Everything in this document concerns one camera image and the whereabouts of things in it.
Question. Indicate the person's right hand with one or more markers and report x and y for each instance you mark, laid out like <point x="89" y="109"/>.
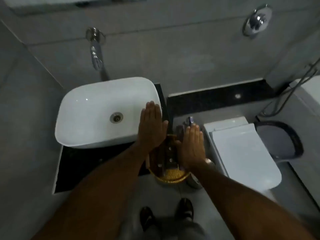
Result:
<point x="191" y="151"/>

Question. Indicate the person's left hand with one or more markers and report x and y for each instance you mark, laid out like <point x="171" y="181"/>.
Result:
<point x="150" y="131"/>

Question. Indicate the person's left middle finger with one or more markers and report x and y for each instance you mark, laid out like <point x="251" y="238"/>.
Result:
<point x="152" y="111"/>

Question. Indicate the person's right thumb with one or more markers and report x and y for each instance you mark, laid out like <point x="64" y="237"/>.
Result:
<point x="178" y="145"/>

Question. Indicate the person's left little finger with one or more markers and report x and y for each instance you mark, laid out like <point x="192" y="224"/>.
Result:
<point x="142" y="117"/>

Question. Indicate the person's left thumb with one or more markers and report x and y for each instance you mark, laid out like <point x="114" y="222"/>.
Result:
<point x="165" y="126"/>

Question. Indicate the person's right middle finger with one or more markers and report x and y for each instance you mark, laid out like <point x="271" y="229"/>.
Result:
<point x="192" y="133"/>

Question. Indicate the person's right little finger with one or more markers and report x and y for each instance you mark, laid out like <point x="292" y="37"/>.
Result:
<point x="201" y="140"/>

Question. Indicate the person's left forearm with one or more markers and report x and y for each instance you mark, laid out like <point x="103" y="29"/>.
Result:
<point x="100" y="189"/>

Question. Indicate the person's right forearm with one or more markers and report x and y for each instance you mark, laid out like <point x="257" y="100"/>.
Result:
<point x="240" y="204"/>

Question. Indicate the small chrome tap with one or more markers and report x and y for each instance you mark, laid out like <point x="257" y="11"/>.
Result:
<point x="190" y="120"/>

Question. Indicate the chrome sink drain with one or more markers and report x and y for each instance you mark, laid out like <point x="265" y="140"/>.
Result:
<point x="116" y="117"/>

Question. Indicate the yellow woven basket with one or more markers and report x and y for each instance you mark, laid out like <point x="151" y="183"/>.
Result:
<point x="170" y="172"/>

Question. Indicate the white toilet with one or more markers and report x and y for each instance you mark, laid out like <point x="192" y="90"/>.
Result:
<point x="240" y="152"/>

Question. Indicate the white ceramic sink basin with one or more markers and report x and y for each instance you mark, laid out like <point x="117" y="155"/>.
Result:
<point x="95" y="114"/>

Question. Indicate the white toilet lid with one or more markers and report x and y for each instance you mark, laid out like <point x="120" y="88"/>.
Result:
<point x="246" y="157"/>

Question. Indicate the person's right black shoe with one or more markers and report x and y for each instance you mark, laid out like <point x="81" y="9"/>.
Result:
<point x="185" y="208"/>

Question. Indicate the person's black shoe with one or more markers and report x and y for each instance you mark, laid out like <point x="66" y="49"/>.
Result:
<point x="147" y="218"/>
<point x="185" y="208"/>

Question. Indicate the dark round waste bin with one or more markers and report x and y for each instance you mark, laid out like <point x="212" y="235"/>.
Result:
<point x="280" y="139"/>

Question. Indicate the person's left black shoe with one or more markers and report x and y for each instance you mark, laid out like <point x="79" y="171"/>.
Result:
<point x="147" y="218"/>

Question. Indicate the black stone sink counter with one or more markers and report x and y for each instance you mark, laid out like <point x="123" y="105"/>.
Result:
<point x="75" y="164"/>

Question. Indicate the person's grey trousers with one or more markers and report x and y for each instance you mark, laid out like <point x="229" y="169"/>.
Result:
<point x="175" y="229"/>

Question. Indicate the white appliance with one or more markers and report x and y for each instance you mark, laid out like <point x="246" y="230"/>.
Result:
<point x="310" y="91"/>

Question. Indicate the black stone wall ledge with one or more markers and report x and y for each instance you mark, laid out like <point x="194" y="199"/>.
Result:
<point x="215" y="98"/>

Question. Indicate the chrome wall faucet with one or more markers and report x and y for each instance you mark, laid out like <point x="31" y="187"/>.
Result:
<point x="96" y="53"/>

